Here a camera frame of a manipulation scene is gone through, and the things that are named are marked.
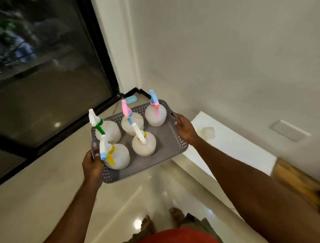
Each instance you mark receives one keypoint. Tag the person's left hand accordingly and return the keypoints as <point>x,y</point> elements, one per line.
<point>92,170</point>

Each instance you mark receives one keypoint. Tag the person's right hand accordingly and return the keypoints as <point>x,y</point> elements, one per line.
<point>187,131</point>

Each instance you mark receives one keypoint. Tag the person's left fingers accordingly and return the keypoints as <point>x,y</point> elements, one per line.
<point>94,155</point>

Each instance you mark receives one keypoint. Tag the person's right thumb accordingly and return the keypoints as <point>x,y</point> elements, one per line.
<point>179,120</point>

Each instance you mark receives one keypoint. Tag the grey perforated plastic tray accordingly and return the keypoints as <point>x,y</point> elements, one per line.
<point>163,140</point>

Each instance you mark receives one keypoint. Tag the person's right forearm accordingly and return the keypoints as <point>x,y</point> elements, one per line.
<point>250,190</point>

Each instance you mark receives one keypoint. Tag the person's left forearm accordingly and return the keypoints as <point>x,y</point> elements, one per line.
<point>75,212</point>

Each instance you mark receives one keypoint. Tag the spray bottle blue-tipped yellow trigger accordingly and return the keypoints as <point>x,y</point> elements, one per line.
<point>120,156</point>

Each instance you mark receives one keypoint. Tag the spray bottle white green head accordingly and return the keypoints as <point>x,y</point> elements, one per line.
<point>110,131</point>

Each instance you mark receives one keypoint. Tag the small translucent plastic cup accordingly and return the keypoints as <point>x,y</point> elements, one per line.
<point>208,133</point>

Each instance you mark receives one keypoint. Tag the spray bottle white yellow-collar head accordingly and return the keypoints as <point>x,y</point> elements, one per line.
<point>146,147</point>

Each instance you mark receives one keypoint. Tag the light blue sponge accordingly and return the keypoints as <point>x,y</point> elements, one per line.
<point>131,99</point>

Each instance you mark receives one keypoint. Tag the white low ledge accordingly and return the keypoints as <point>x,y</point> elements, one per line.
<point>237,147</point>

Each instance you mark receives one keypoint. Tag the person's left foot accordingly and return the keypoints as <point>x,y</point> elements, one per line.
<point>147,224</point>

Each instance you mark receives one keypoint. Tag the person's foot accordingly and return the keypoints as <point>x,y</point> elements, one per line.
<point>177,216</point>
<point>147,224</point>

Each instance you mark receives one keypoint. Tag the black-framed glass door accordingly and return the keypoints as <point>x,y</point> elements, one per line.
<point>50,75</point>

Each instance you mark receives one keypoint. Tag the person's right foot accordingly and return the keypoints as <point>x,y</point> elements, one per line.
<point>177,216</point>

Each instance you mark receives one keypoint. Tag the person's olive shorts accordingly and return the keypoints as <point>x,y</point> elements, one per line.
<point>200,224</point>

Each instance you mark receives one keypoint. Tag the person's red shirt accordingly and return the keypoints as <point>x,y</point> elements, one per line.
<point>177,236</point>

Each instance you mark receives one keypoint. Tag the wooden furniture piece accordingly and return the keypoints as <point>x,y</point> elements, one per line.
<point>295,180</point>

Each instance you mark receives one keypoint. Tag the white wall plate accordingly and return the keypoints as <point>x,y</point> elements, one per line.
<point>290,130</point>

